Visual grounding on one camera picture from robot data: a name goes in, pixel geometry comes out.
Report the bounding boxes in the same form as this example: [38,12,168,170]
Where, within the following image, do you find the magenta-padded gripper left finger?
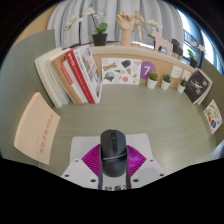
[60,143,103,191]

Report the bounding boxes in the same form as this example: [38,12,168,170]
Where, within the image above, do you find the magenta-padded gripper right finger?
[125,144,166,190]

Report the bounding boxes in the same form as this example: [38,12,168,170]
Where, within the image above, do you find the black computer mouse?
[99,128,129,178]

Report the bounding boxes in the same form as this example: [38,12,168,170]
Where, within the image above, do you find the white mouse pad, black drawing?
[68,133,154,192]

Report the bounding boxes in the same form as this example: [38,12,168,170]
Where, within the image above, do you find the peach paper sheet, red text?
[13,92,62,166]

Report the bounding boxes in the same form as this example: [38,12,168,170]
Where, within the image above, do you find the colourful food sticker sheet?
[203,98,224,135]

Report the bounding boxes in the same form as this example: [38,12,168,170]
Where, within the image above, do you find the small succulent in white pot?
[176,77,188,94]
[146,71,159,90]
[160,73,172,91]

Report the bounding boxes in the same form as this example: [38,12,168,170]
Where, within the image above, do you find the white book with red stripe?
[59,59,89,105]

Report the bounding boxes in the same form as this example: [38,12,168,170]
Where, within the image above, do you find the brown kraft book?
[49,53,84,106]

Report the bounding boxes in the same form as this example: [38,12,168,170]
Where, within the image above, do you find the thick white book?
[33,47,73,109]

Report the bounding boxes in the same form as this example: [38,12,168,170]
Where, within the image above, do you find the black cover book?
[183,68,212,104]

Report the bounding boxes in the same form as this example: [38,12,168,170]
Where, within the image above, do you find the white book behind black book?
[196,71,214,106]

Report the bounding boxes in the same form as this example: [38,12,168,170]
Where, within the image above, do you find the purple round number sign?
[139,60,157,80]

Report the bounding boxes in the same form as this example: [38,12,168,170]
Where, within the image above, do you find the white illustrated sticker sheet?
[101,57,143,86]

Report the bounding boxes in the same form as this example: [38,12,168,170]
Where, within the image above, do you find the green plant in black pot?
[186,41,205,69]

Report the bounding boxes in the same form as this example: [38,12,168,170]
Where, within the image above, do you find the light wooden desk shelf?
[88,44,198,88]

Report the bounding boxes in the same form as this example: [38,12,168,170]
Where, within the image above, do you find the dark wooden horse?
[170,38,184,57]

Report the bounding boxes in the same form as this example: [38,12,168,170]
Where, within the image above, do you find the pink wooden horse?
[151,30,174,54]

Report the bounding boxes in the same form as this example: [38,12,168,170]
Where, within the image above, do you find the white orchid in black pot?
[64,7,109,47]

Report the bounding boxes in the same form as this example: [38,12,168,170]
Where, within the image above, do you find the wooden hand model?
[115,11,136,47]

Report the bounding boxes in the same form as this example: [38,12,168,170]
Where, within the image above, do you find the white orchid flowers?
[144,19,164,41]

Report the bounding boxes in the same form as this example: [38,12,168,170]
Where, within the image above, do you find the wooden artist mannequin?
[131,9,148,43]

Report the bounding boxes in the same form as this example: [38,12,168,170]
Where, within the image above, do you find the grey curtain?
[46,0,183,49]

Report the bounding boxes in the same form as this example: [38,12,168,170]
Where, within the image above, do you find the white wall socket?
[182,69,193,82]
[170,64,184,80]

